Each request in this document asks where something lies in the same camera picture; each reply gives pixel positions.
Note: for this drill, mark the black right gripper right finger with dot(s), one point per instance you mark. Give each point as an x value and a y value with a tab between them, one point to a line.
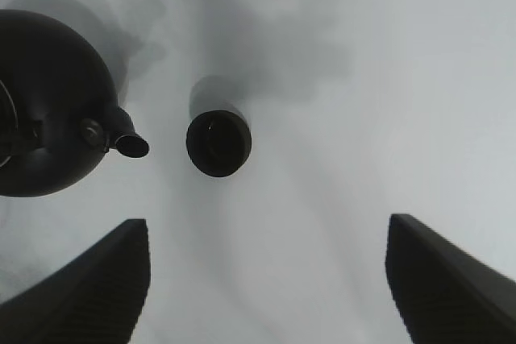
442	293

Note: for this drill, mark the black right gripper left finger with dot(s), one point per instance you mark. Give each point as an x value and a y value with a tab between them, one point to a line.
96	298

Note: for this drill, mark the black cast iron teapot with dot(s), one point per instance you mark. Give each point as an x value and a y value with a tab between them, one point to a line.
60	113

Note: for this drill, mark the small black teacup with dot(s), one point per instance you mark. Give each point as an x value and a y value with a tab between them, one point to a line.
218	142

